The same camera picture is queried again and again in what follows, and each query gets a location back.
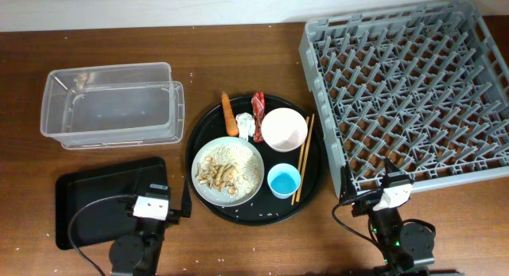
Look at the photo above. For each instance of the grey dishwasher rack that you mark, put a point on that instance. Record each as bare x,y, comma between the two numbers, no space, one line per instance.
424,85

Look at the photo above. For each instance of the clear plastic bin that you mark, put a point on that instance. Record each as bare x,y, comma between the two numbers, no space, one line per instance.
122,105

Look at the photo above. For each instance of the black rectangular tray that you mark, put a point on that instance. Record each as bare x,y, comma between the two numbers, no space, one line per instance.
88,207

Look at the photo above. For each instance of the black round tray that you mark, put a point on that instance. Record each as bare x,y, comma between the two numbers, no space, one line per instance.
263,208

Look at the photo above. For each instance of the white tissue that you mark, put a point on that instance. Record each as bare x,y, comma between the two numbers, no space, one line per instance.
246,125

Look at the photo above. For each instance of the orange carrot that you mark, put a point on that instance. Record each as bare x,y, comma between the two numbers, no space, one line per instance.
229,118

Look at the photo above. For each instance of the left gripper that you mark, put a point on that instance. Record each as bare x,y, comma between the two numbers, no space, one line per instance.
173,216

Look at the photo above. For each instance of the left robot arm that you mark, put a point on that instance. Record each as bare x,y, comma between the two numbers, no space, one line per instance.
138,253

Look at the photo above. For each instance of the rice and food scraps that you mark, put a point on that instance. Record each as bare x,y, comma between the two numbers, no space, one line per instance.
231,169

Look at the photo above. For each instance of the light blue cup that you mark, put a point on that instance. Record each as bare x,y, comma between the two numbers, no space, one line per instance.
283,180

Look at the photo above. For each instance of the red snack wrapper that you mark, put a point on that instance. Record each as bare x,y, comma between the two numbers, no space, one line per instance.
259,105

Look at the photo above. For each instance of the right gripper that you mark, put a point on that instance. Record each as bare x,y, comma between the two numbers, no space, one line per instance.
349,191

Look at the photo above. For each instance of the grey plate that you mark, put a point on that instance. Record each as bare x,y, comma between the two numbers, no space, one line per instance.
219,198

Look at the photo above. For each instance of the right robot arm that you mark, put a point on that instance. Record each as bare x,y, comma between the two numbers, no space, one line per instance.
406,245

